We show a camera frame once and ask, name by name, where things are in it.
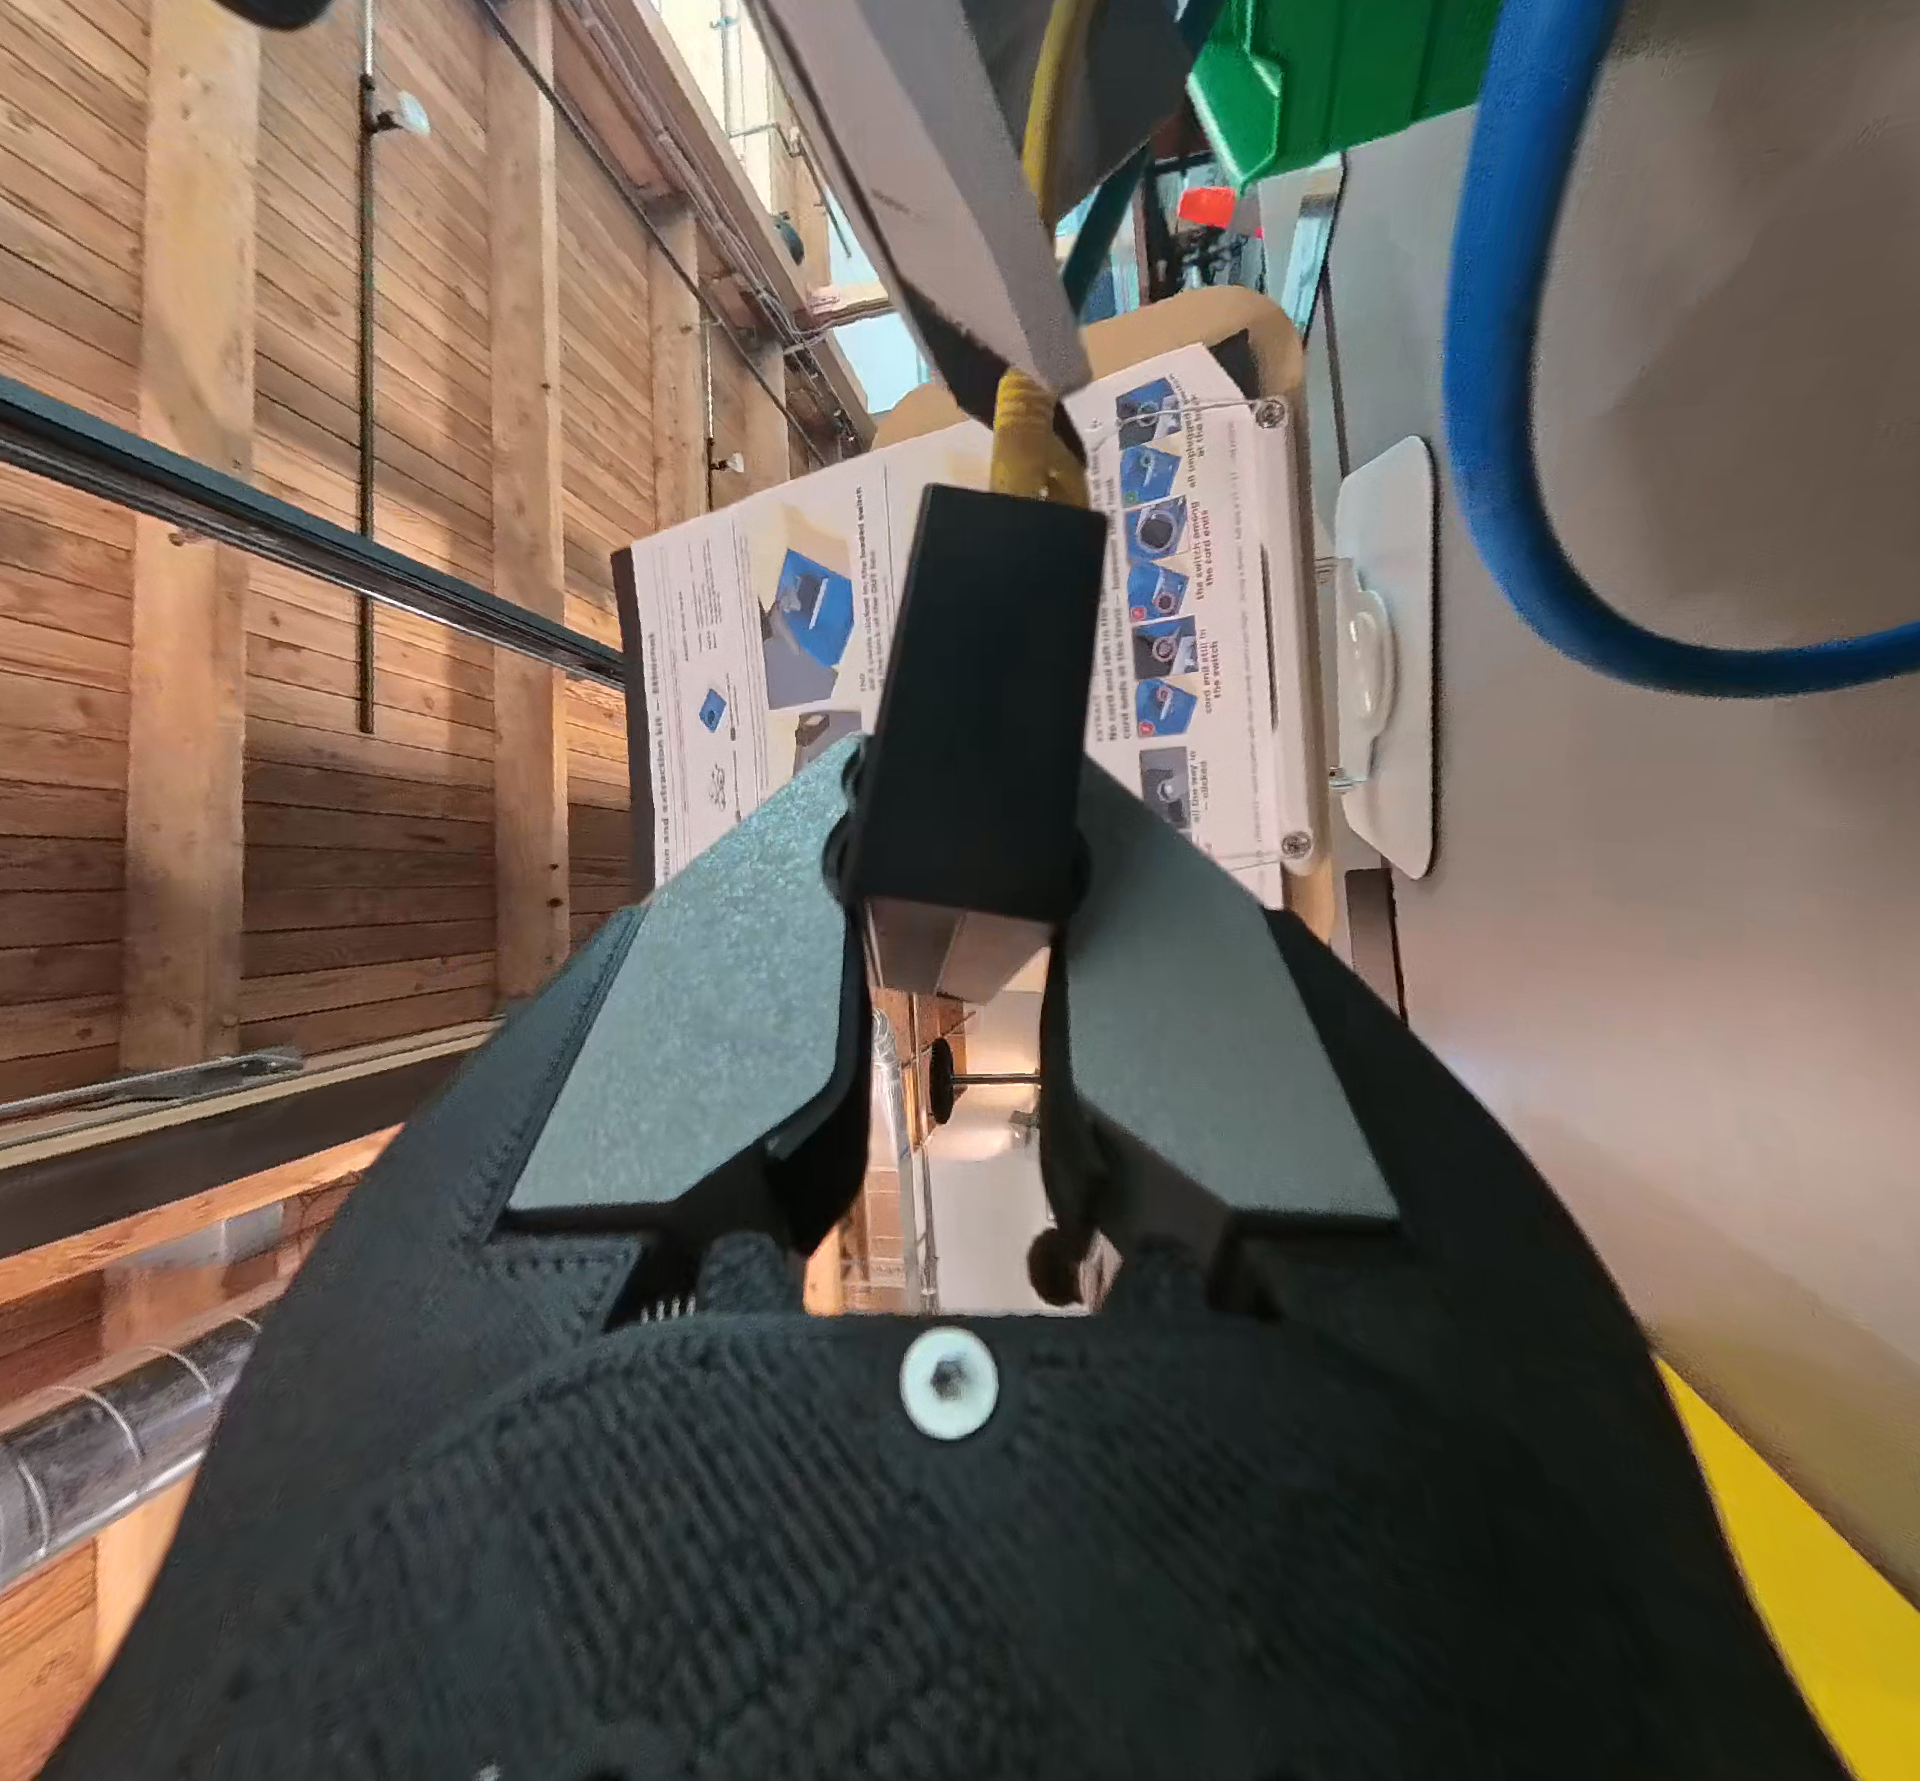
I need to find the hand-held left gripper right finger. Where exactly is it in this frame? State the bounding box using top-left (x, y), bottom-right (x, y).
top-left (1040, 761), bottom-right (1407, 1250)

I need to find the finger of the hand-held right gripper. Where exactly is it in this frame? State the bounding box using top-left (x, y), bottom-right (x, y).
top-left (664, 0), bottom-right (1098, 407)
top-left (914, 0), bottom-right (1194, 226)

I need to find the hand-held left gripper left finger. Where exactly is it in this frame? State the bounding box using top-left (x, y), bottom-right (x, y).
top-left (498, 739), bottom-right (877, 1246)

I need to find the green plastic bin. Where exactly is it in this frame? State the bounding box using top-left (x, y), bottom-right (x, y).
top-left (1169, 0), bottom-right (1546, 187)

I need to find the yellow ethernet cable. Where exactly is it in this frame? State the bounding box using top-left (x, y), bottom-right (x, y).
top-left (983, 0), bottom-right (1120, 511)

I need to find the black network switch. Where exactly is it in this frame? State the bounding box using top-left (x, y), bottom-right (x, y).
top-left (839, 482), bottom-right (1112, 1012)

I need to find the blue ethernet cable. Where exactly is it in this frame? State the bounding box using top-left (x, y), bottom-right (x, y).
top-left (1442, 0), bottom-right (1920, 700)

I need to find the printed instruction sheet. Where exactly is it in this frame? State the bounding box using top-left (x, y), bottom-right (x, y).
top-left (631, 341), bottom-right (1292, 913)

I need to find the white stand base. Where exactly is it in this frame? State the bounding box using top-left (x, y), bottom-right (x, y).
top-left (1328, 436), bottom-right (1441, 882)

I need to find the black ceiling rail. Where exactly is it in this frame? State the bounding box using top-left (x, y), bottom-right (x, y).
top-left (0, 378), bottom-right (632, 687)

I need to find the silver duct pipe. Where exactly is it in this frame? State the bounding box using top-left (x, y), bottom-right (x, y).
top-left (0, 1313), bottom-right (264, 1594)

